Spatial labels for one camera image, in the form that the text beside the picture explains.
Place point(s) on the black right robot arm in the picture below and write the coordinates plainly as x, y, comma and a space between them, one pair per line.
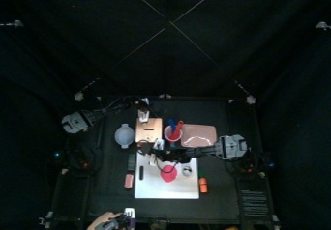
203, 150

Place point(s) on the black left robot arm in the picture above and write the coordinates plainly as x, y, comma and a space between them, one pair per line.
100, 112

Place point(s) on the person's hand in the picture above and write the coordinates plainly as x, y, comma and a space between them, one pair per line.
102, 222

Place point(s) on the dark green block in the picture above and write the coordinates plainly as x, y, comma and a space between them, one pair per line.
132, 161

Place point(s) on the red cup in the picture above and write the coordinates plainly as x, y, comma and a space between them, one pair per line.
173, 137

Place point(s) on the blue plastic utensil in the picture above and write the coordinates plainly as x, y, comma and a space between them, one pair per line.
172, 125

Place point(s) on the slim black stick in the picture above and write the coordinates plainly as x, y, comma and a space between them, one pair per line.
141, 173

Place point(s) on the red plastic utensil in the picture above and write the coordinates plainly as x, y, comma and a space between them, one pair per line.
179, 126

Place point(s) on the pink rectangular block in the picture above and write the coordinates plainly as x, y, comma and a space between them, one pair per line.
129, 181

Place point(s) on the pink rectangular tray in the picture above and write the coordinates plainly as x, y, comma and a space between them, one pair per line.
199, 134

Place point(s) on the white cutting board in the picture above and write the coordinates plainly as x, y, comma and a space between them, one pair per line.
168, 190

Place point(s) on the orange toy carrot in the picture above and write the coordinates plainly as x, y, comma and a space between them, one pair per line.
203, 185

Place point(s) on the grey purple handheld device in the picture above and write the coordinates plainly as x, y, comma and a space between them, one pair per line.
121, 222

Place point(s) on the black sheet with white text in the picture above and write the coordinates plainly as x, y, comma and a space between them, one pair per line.
254, 205

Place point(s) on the metal frame corner bracket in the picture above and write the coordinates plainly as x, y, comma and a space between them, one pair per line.
322, 25
79, 96
18, 23
250, 99

